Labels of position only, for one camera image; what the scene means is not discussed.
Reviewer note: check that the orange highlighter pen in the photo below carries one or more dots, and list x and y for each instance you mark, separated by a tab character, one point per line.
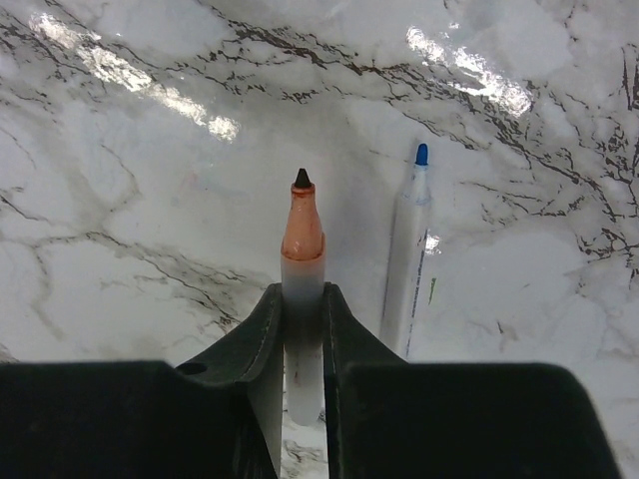
302	274

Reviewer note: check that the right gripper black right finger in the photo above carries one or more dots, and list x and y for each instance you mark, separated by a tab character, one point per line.
388	418

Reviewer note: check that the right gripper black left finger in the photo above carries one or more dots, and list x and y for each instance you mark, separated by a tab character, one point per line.
218	415

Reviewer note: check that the blue acrylic marker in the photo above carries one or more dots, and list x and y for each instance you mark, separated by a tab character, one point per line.
406	256

